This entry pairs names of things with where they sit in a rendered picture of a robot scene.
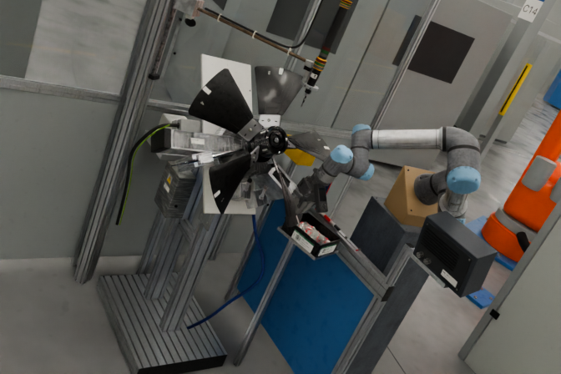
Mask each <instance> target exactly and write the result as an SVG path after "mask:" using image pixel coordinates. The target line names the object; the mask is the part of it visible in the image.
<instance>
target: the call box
mask: <svg viewBox="0 0 561 374"><path fill-rule="evenodd" d="M284 153H285V154H286V155H287V156H288V157H289V158H290V159H291V160H292V161H293V162H294V163H295V164H297V165H305V166H312V164H313V162H314V160H315V157H314V156H312V155H310V154H308V153H306V152H304V151H302V150H299V149H287V150H286V151H285V152H284Z"/></svg>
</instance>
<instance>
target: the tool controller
mask: <svg viewBox="0 0 561 374"><path fill-rule="evenodd" d="M497 253H498V252H497V251H496V250H495V249H494V248H493V247H492V246H490V245H489V244H488V243H486V242H485V241H484V240H482V239H481V238H480V237H479V236H477V235H476V234H475V233H473V232H472V231H471V230H470V229H469V228H468V227H467V226H465V225H464V224H463V223H461V222H460V221H459V220H457V219H456V218H455V217H454V216H452V215H451V214H450V213H448V212H447V211H443V212H439V213H436V214H433V215H428V216H427V217H426V219H425V221H424V224H423V226H422V230H421V233H420V235H419V237H418V240H417V244H416V246H415V249H414V251H413V254H414V255H415V256H416V257H417V258H418V259H419V260H420V261H421V262H422V263H423V264H424V265H425V266H426V267H427V268H428V269H429V270H430V271H431V272H433V273H434V274H435V275H436V276H437V277H438V278H439V279H440V280H441V281H442V282H443V283H445V284H446V285H447V286H448V287H449V288H450V289H451V290H452V291H453V292H454V293H455V294H457V295H458V296H459V297H460V298H462V297H464V296H467V295H470V294H472V293H474V292H476V291H480V290H481V287H482V285H483V282H484V281H485V279H486V276H487V274H488V272H489V270H490V268H491V265H492V263H493V261H494V259H495V256H496V254H497Z"/></svg>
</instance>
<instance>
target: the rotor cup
mask: <svg viewBox="0 0 561 374"><path fill-rule="evenodd" d="M263 131H265V132H264V133H262V134H261V133H260V132H263ZM260 132H259V133H257V134H256V135H255V136H254V137H253V138H252V139H251V140H250V141H247V140H245V142H244V146H245V152H246V153H247V154H249V153H250V152H251V151H252V150H253V149H254V148H255V147H256V146H257V145H259V146H260V148H259V154H258V160H256V163H264V162H266V161H268V160H270V159H271V157H274V156H277V155H280V154H283V153H284V152H285V151H286V149H287V147H288V137H287V135H286V132H285V131H284V129H282V128H281V127H279V126H275V125H273V126H270V127H268V128H265V129H262V130H261V131H260ZM275 138H278V140H279V142H278V143H276V142H275ZM263 149H268V150H266V151H263Z"/></svg>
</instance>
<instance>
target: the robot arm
mask: <svg viewBox="0 0 561 374"><path fill-rule="evenodd" d="M370 149H440V150H441V151H442V152H447V169H445V170H442V171H439V172H437V173H435V174H427V173H425V174H420V175H418V176H417V177H416V178H415V180H414V191H415V194H416V197H417V198H418V199H419V200H420V201H421V202H422V203H423V204H425V205H434V204H436V203H437V212H438V213H439V212H443V211H447V212H448V213H450V214H451V215H452V216H454V217H455V218H456V219H457V220H459V221H460V222H461V223H463V224H465V219H466V218H465V214H466V210H467V207H468V202H467V197H468V194H470V193H472V192H475V191H476V190H477V189H478V188H479V186H480V183H481V175H480V146H479V143H478V141H477V140H476V139H475V137H474V136H473V135H471V134H470V133H469V132H467V131H465V130H463V129H459V128H455V127H446V126H445V127H441V128H440V129H404V130H371V128H370V126H368V125H366V124H365V125H364V124H357V125H355V126H354V127H353V129H352V135H351V149H348V148H347V147H346V146H345V145H338V146H337V147H336V148H334V150H333V151H331V153H330V155H329V156H328V157H327V158H326V160H325V161H324V162H323V164H322V165H321V166H320V168H319V169H317V168H314V169H313V172H314V173H313V175H312V176H309V177H308V176H307V177H305V178H304V177H303V179H302V180H301V181H300V183H299V184H298V185H297V187H298V190H299V191H300V193H301V194H302V196H301V197H300V198H298V197H297V196H296V197H295V198H294V201H295V204H296V214H301V213H303V212H305V211H306V210H308V209H310V208H311V207H313V206H314V205H316V213H326V212H327V211H328V208H327V200H326V186H328V185H329V184H330V183H331V182H332V181H333V180H334V179H335V178H336V177H337V175H339V173H340V172H342V173H343V174H348V175H350V176H352V177H355V178H356V179H362V180H369V179H370V178H371V177H372V176H373V173H374V167H373V164H371V163H370V162H368V160H369V150H370Z"/></svg>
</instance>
